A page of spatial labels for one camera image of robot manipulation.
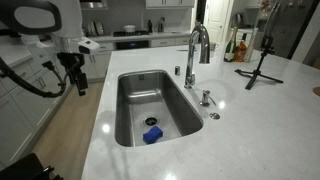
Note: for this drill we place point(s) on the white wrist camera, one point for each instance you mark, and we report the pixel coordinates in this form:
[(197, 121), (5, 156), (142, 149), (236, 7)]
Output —
[(88, 45)]

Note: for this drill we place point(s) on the white base cabinets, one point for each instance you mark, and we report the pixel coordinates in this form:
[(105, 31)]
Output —
[(23, 110)]

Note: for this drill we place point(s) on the white plate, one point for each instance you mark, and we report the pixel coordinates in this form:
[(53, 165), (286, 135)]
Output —
[(92, 29), (99, 28)]

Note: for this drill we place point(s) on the stainless steel sink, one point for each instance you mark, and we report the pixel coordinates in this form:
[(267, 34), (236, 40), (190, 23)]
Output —
[(133, 110)]

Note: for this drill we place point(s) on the dark steel refrigerator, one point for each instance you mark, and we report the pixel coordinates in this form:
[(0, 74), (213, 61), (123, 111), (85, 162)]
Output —
[(290, 26)]

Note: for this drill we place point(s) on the chrome soap dispenser pump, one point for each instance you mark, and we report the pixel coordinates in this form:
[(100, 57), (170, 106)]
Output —
[(205, 98)]

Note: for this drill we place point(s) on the small chrome cylinder cap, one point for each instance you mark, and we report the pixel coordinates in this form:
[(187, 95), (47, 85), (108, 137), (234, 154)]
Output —
[(177, 70)]

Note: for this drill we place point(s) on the black chair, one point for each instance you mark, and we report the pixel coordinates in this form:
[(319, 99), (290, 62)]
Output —
[(23, 168)]

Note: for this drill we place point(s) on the black built-in oven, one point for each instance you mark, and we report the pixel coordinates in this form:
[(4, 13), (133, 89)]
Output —
[(132, 45)]

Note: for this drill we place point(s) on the small black camera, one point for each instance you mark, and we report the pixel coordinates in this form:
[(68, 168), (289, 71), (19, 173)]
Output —
[(267, 43)]

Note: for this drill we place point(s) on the white cooking pot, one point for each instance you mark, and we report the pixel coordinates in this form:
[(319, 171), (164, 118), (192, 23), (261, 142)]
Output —
[(129, 28)]

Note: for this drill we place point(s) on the black cooktop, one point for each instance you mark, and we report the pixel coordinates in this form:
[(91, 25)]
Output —
[(130, 33)]

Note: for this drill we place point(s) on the sink drain strainer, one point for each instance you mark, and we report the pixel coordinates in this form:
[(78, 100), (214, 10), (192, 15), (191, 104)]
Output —
[(151, 121)]

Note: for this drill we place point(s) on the round chrome counter button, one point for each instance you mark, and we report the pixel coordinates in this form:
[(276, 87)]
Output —
[(214, 116)]

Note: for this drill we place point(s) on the grey mug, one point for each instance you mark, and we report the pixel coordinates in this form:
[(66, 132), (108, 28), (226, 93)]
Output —
[(214, 46)]

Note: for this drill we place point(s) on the orange liquor bottle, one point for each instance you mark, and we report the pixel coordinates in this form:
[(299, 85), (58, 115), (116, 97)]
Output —
[(240, 51)]

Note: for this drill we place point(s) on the dark thin utensil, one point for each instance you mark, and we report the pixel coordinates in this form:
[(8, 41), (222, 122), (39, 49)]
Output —
[(182, 50)]

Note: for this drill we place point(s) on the blue sponge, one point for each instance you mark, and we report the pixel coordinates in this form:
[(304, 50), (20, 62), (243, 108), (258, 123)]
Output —
[(153, 134)]

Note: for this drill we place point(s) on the chrome gooseneck faucet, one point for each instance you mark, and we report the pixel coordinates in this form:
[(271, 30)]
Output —
[(190, 60)]

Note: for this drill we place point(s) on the small black bottle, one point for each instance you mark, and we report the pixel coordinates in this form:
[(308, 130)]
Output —
[(150, 26)]

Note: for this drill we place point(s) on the white door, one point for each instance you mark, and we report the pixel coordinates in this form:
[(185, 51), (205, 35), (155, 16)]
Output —
[(216, 20)]

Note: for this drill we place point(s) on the white wall cabinets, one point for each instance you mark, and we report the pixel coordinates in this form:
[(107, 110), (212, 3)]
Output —
[(170, 3)]

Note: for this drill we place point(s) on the green champagne bottle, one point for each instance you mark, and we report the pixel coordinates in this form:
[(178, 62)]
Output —
[(229, 50)]

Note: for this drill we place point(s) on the black tripod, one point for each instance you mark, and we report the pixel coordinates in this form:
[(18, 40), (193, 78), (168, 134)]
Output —
[(257, 71)]

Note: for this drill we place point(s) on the round cork coaster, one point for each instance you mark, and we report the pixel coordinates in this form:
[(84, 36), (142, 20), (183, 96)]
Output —
[(317, 91)]

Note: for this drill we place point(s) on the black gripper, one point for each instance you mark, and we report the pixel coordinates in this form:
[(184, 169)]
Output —
[(70, 60)]

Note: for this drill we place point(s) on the steel range hood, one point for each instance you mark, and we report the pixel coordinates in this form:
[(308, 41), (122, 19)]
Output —
[(93, 4)]

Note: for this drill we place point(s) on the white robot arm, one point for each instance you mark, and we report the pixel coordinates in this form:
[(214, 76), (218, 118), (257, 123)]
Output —
[(66, 16)]

